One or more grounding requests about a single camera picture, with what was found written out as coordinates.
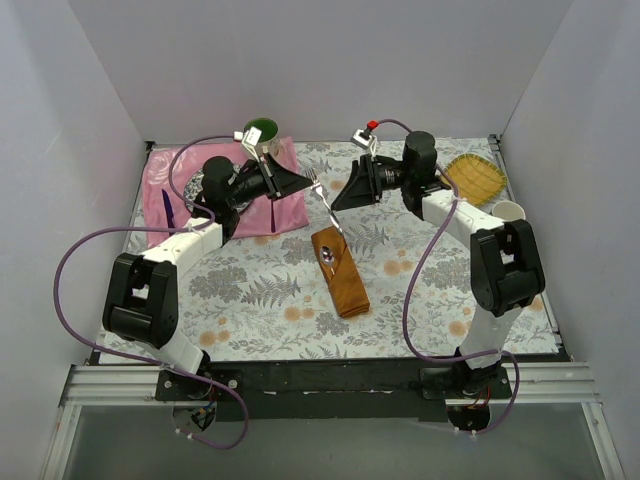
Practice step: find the blue floral ceramic plate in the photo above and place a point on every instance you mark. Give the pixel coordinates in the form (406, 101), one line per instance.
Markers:
(193, 189)

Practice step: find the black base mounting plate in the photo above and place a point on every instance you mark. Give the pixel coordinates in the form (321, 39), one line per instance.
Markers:
(328, 389)

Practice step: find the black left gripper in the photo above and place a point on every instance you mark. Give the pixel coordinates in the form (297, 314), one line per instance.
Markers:
(273, 178)

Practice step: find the silver metal fork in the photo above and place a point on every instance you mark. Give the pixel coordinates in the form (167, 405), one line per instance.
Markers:
(319, 192)

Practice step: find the pink cloth placemat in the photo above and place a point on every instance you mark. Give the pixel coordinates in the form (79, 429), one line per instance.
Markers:
(291, 211)

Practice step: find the floral patterned table mat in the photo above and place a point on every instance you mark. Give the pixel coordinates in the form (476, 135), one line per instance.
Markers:
(265, 298)

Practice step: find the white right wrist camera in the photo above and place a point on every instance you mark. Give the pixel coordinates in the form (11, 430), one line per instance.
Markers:
(367, 140)

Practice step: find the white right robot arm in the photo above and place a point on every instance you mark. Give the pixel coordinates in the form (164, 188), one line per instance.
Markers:
(506, 273)

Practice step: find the silver metal spoon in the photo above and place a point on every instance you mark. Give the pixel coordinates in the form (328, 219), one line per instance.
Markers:
(328, 258)

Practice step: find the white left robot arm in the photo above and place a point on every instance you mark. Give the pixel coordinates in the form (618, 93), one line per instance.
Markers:
(142, 303)

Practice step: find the green inside floral mug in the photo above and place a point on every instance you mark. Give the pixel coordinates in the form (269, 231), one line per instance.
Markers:
(269, 135)

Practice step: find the purple plastic knife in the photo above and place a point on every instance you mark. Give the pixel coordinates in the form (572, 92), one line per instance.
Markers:
(168, 210)

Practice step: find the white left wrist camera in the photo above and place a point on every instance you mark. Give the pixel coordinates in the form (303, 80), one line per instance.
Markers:
(251, 143)

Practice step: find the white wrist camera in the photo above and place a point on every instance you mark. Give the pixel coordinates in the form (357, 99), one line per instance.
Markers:
(251, 143)
(367, 140)

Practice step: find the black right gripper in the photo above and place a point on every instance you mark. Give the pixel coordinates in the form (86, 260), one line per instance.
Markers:
(370, 180)

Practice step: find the orange cloth napkin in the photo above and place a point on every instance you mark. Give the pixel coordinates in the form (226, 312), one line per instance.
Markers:
(342, 277)

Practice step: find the woven bamboo basket tray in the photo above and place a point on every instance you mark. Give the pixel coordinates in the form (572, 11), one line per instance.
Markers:
(478, 180)

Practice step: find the grey white mug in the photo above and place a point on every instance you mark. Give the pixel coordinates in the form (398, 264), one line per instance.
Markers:
(508, 211)

